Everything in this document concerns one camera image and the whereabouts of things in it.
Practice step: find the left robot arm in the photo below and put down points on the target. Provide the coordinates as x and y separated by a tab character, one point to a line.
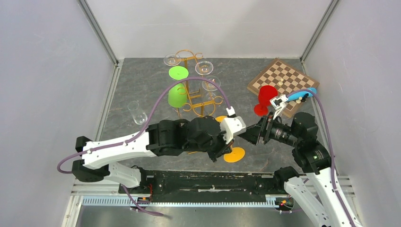
100	159

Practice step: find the clear wine glass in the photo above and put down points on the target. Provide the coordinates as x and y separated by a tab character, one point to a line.
138	114
209	85
204	68
172	59

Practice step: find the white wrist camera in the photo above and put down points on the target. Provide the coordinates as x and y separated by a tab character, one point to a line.
279	103
232	125

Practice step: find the orange wine glass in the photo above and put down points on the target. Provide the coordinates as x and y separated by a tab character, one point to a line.
236	154

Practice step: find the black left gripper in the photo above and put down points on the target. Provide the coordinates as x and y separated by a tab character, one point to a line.
224	149

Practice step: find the wooden chessboard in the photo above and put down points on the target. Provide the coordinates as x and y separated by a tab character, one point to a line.
277	79

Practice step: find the green wine glass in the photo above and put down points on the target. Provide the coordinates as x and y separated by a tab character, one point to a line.
177	95

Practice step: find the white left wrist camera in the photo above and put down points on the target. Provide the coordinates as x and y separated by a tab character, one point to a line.
232	125

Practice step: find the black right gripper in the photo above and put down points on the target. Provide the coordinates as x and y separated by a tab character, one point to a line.
254	132

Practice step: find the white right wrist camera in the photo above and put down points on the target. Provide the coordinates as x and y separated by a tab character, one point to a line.
279	103

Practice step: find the red wine glass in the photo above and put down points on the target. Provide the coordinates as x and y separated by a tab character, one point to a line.
266	93

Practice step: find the gold wire glass rack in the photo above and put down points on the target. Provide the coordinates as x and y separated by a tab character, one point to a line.
201	102

